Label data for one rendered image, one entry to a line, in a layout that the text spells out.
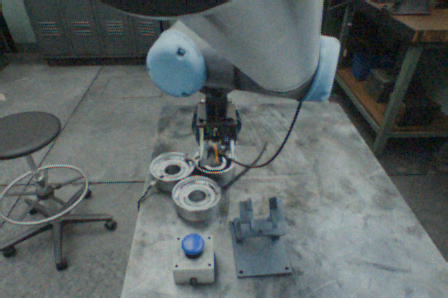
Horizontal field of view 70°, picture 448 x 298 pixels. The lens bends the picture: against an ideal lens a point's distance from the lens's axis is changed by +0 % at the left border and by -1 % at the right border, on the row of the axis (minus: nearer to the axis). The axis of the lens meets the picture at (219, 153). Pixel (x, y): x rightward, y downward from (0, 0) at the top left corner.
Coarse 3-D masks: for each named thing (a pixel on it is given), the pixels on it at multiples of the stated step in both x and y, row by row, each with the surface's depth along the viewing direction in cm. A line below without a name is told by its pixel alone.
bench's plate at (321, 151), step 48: (192, 144) 89; (288, 144) 89; (336, 144) 89; (144, 192) 74; (240, 192) 74; (288, 192) 74; (336, 192) 74; (384, 192) 74; (144, 240) 64; (288, 240) 64; (336, 240) 64; (384, 240) 64; (144, 288) 56; (192, 288) 56; (240, 288) 56; (288, 288) 56; (336, 288) 56; (384, 288) 56; (432, 288) 56
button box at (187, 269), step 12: (180, 240) 58; (204, 240) 58; (180, 252) 56; (204, 252) 56; (180, 264) 54; (192, 264) 54; (204, 264) 54; (180, 276) 55; (192, 276) 55; (204, 276) 55
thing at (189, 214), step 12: (192, 180) 73; (204, 180) 73; (192, 192) 71; (204, 192) 70; (216, 192) 70; (192, 204) 67; (204, 204) 68; (216, 204) 67; (192, 216) 66; (204, 216) 66
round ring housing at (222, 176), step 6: (234, 156) 78; (222, 162) 79; (198, 168) 75; (210, 168) 77; (216, 168) 77; (234, 168) 77; (198, 174) 76; (204, 174) 75; (210, 174) 74; (216, 174) 74; (222, 174) 74; (228, 174) 75; (216, 180) 75; (222, 180) 76
